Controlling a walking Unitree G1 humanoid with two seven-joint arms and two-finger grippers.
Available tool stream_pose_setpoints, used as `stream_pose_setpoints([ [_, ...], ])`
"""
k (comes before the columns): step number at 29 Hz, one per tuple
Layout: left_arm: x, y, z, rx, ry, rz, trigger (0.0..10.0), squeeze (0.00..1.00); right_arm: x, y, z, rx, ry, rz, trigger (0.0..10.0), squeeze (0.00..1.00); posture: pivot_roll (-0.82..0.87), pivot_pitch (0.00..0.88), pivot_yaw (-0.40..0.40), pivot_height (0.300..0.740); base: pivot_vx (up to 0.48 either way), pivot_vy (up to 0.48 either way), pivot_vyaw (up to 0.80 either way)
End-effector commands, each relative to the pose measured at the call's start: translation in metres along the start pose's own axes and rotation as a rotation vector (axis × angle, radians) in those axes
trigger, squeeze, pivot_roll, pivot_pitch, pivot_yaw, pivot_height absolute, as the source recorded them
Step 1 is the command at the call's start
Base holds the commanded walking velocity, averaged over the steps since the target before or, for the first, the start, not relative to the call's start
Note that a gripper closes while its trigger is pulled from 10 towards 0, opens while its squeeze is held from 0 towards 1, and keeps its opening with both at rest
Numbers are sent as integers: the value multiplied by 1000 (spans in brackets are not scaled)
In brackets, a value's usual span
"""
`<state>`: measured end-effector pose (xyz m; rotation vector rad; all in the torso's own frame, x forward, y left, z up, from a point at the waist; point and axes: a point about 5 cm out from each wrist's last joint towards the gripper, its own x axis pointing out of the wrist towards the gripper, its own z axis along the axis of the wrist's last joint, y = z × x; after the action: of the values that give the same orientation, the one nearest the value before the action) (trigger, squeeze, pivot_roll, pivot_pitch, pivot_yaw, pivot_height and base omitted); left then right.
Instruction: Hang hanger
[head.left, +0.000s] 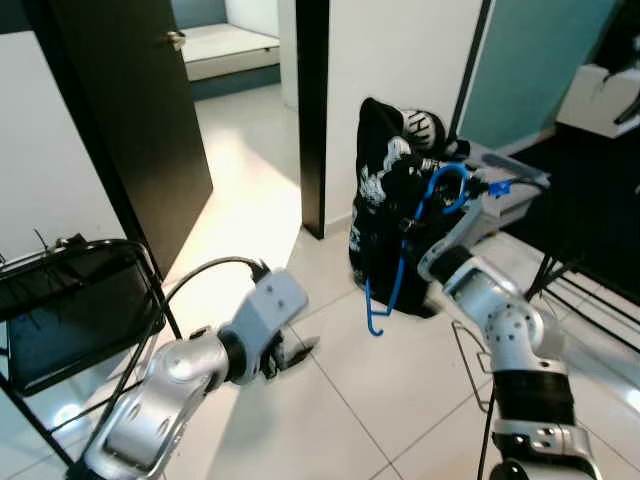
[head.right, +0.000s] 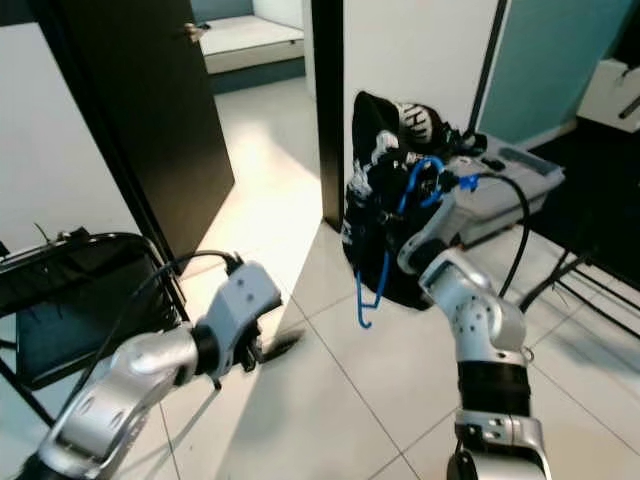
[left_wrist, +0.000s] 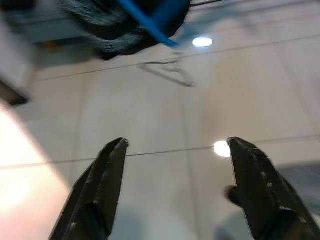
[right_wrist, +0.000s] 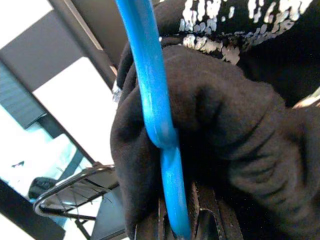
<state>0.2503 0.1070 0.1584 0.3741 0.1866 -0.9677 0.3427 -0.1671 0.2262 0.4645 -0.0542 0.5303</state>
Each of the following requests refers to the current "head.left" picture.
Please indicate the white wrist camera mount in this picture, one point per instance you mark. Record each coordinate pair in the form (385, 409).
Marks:
(460, 235)
(275, 305)

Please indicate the blue plastic hanger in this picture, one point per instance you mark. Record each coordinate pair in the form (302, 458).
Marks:
(398, 270)

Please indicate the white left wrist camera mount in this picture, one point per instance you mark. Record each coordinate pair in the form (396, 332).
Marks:
(275, 305)

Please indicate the black folding chair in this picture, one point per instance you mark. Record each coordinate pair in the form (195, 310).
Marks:
(70, 320)

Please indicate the grey plastic hanger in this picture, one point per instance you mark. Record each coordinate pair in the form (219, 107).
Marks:
(455, 330)

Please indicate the black garment white print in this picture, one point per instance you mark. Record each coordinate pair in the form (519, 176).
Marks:
(375, 240)

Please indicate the white low platform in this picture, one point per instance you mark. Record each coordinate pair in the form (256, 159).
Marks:
(230, 50)

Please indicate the brass door knob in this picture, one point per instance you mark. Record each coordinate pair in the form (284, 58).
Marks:
(176, 40)

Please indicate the black door frame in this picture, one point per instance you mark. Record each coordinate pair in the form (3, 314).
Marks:
(313, 120)

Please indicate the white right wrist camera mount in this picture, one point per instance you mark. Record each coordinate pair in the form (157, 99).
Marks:
(460, 235)

